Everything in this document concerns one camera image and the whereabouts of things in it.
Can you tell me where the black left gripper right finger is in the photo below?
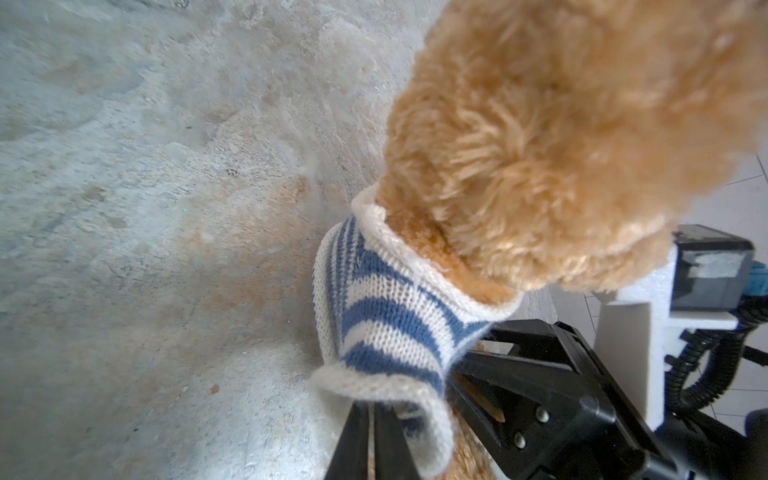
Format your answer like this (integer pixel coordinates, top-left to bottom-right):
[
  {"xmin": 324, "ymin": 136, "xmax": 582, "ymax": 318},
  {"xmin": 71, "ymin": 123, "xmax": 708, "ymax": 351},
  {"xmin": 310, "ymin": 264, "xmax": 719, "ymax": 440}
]
[{"xmin": 373, "ymin": 403, "xmax": 420, "ymax": 480}]

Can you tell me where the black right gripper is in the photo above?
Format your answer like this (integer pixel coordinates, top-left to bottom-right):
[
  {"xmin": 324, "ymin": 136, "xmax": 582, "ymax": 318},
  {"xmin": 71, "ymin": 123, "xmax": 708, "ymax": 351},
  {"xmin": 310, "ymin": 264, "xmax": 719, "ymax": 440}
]
[{"xmin": 446, "ymin": 319, "xmax": 678, "ymax": 479}]

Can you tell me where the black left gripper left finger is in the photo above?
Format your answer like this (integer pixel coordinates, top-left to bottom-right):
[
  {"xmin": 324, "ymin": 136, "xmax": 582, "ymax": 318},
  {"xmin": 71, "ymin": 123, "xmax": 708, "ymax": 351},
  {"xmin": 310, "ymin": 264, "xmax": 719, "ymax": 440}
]
[{"xmin": 324, "ymin": 403, "xmax": 370, "ymax": 480}]

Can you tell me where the blue white striped sweater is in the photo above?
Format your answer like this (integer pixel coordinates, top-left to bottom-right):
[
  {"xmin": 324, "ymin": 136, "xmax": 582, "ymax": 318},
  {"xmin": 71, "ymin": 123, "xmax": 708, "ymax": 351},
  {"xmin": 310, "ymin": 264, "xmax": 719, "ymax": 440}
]
[{"xmin": 312, "ymin": 185, "xmax": 522, "ymax": 477}]

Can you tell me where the brown teddy bear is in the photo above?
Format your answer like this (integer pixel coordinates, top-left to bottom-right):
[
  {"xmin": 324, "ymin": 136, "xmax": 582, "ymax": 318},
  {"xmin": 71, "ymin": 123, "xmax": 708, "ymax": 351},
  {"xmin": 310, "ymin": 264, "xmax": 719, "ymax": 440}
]
[{"xmin": 373, "ymin": 1, "xmax": 767, "ymax": 479}]

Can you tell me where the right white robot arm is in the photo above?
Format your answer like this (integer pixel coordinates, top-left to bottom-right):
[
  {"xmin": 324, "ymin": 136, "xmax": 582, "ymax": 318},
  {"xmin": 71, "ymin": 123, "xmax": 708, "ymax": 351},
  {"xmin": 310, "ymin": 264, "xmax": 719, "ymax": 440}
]
[{"xmin": 446, "ymin": 319, "xmax": 767, "ymax": 479}]

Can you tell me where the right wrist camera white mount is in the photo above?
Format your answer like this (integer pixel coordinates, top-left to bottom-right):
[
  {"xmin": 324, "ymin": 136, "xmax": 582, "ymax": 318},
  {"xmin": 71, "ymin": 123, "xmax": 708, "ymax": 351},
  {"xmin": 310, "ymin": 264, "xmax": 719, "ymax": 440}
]
[{"xmin": 594, "ymin": 224, "xmax": 755, "ymax": 429}]

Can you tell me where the black corrugated cable conduit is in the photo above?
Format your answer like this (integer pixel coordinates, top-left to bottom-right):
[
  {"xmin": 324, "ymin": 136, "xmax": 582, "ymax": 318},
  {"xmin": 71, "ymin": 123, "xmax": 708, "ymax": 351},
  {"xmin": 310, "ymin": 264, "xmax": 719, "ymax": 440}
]
[{"xmin": 662, "ymin": 299, "xmax": 768, "ymax": 415}]

